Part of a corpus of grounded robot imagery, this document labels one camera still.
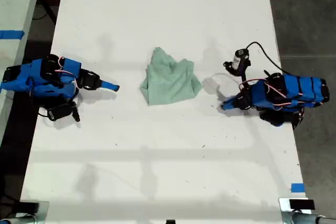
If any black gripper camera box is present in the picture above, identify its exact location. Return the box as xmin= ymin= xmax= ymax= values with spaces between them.
xmin=223 ymin=48 xmax=251 ymax=77
xmin=47 ymin=102 xmax=81 ymax=123

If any long blue tape strip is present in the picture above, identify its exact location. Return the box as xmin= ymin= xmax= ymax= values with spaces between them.
xmin=0 ymin=29 xmax=25 ymax=40

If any pale side table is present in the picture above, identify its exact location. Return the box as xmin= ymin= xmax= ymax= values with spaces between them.
xmin=0 ymin=0 xmax=44 ymax=141

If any metal table bracket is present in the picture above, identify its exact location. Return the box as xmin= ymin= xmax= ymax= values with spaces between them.
xmin=278 ymin=197 xmax=316 ymax=224
xmin=18 ymin=200 xmax=50 ymax=224

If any black camera stalk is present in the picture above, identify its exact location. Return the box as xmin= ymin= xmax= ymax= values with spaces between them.
xmin=239 ymin=62 xmax=249 ymax=84

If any short blue tape strip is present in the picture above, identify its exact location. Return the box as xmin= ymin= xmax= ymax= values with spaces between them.
xmin=291 ymin=183 xmax=306 ymax=194

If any small black box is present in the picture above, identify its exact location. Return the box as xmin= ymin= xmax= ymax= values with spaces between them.
xmin=289 ymin=199 xmax=316 ymax=210
xmin=18 ymin=201 xmax=40 ymax=214

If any pale green T-shirt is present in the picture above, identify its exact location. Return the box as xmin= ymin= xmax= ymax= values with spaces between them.
xmin=139 ymin=47 xmax=203 ymax=107

